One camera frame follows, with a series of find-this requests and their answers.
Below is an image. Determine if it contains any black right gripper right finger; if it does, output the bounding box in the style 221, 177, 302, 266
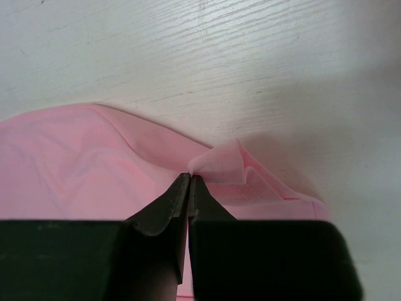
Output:
189, 176, 362, 300

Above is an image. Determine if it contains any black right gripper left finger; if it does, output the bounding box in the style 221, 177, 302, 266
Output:
1, 173, 190, 300

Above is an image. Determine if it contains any pink t shirt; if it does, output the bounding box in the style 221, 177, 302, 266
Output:
1, 105, 330, 221

